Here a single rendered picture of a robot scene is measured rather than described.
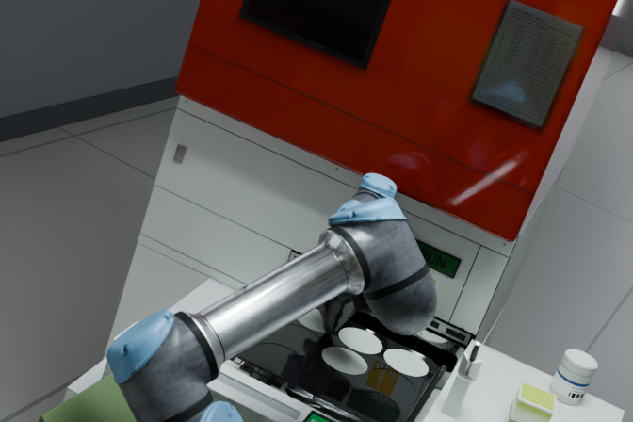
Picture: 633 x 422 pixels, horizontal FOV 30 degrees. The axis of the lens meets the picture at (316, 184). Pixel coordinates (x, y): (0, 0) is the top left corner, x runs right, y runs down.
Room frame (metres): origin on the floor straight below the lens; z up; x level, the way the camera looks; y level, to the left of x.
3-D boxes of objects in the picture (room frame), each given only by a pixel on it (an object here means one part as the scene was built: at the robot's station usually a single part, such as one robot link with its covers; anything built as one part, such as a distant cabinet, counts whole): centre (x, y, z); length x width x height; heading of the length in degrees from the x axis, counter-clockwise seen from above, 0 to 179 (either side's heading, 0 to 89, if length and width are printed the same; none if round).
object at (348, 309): (2.26, -0.13, 0.95); 0.06 x 0.03 x 0.09; 35
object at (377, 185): (2.25, -0.12, 1.21); 0.09 x 0.08 x 0.11; 166
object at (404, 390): (2.16, -0.17, 0.90); 0.34 x 0.34 x 0.01; 76
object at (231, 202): (2.42, -0.04, 1.02); 0.81 x 0.03 x 0.40; 76
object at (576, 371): (2.20, -0.63, 1.01); 0.07 x 0.07 x 0.10
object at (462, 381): (1.99, -0.39, 1.03); 0.06 x 0.04 x 0.13; 166
